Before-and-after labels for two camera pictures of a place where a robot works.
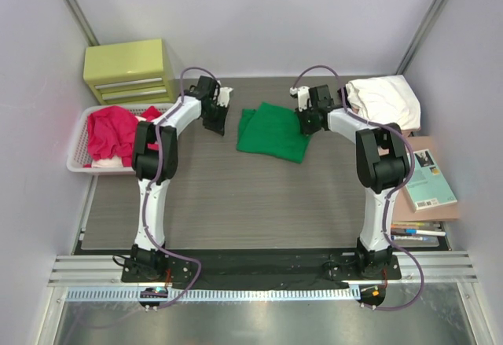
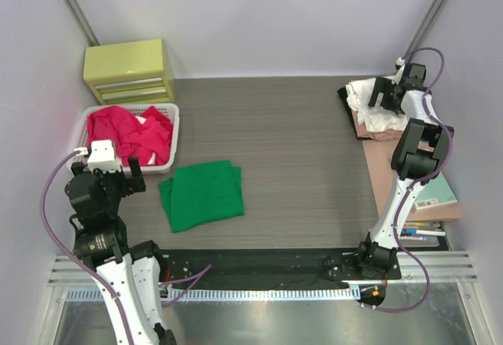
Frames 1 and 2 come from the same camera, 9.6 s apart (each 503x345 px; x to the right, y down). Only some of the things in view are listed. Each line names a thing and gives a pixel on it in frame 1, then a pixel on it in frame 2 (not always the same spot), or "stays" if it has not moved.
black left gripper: [218, 126] → [129, 185]
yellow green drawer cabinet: [128, 72] stays
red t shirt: [111, 131] stays
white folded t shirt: [387, 100] stays
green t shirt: [273, 130] → [203, 193]
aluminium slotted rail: [209, 295] stays
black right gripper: [306, 130] → [383, 86]
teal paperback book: [428, 188] stays
